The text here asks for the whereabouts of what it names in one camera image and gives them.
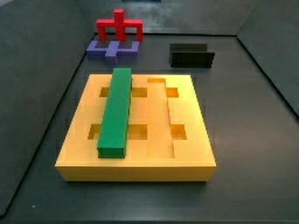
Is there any blue long bar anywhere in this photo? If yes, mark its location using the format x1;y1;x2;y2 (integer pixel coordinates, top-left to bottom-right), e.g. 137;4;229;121
121;0;163;3

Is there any yellow slotted board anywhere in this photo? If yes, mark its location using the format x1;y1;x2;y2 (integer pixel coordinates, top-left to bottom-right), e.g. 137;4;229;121
55;74;216;182

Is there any green long bar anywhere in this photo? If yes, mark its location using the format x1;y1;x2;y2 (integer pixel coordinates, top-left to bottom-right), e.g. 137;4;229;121
97;68;132;158

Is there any black U-shaped block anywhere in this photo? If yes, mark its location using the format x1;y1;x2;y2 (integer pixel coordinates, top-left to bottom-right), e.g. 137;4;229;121
169;44;215;68

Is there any purple comb-shaped block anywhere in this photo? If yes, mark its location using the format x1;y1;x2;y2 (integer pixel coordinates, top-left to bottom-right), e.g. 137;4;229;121
87;40;139;67

